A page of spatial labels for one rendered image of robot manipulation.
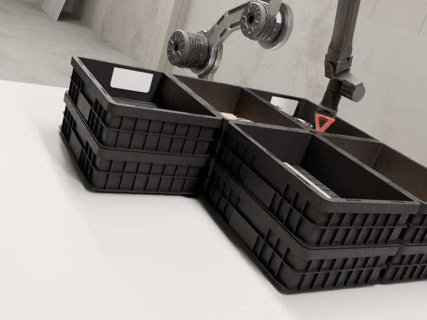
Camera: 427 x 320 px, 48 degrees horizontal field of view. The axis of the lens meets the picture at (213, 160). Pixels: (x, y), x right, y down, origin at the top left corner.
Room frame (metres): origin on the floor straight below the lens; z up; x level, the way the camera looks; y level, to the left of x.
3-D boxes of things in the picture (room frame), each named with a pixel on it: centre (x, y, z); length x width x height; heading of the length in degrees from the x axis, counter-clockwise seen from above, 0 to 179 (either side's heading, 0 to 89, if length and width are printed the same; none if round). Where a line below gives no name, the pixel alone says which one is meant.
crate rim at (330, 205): (1.08, -0.23, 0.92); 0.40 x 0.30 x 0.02; 35
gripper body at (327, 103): (1.62, -0.31, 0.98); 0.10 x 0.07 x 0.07; 170
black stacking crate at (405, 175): (1.25, -0.48, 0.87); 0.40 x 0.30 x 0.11; 35
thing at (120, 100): (1.24, 0.24, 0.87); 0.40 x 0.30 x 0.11; 35
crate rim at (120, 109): (1.24, 0.24, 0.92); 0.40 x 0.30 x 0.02; 35
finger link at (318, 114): (1.61, -0.31, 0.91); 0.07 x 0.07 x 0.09; 80
